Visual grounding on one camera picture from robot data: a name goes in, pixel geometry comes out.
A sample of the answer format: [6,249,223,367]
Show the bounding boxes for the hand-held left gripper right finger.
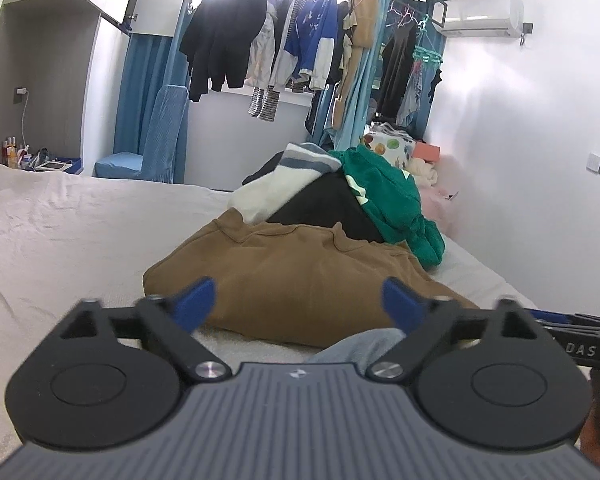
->
[366,276,557,382]

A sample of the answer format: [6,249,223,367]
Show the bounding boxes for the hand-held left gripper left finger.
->
[56,277,233,384]

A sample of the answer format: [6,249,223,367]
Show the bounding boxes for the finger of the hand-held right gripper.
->
[529,309,600,334]

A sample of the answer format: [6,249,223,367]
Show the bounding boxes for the brown hoodie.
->
[142,207,481,351]

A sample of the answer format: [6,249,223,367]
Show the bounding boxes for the hanging clothes on rack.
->
[305,0,396,148]

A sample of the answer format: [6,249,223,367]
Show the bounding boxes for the person's right hand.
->
[579,402,600,472]

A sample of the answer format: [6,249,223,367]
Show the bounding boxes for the green garment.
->
[328,145,446,268]

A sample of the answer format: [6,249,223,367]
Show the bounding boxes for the pink cloth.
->
[422,155,463,203]

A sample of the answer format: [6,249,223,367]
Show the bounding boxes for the white grey folded sweater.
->
[228,142,343,226]

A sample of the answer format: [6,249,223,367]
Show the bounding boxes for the polka dot cloth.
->
[361,127,421,171]

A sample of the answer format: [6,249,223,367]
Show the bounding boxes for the blue covered chair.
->
[94,84,190,183]

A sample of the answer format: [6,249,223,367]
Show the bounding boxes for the blue nightstand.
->
[30,157,83,175]

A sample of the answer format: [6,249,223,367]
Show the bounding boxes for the striped hanging garment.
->
[247,85,281,123]

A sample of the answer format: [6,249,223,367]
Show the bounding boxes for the blue curtain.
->
[112,0,201,181]

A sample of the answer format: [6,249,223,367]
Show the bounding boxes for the group of toiletry bottles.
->
[0,136,33,170]

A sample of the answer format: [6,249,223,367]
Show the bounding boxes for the black hanging dress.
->
[375,22,421,118]

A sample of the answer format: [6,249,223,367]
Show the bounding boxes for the teal peg hanger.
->
[412,15,446,71]

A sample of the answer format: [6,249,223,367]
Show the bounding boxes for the cream hanging shirt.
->
[245,5,281,91]

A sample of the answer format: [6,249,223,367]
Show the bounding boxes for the blue white hanging jacket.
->
[270,0,341,91]

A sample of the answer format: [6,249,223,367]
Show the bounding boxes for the tan hanging garment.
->
[330,0,381,131]

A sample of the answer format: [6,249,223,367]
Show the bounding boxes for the white air conditioner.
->
[437,0,526,38]

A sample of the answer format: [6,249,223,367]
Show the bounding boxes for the white charger with cable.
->
[13,87,32,148]

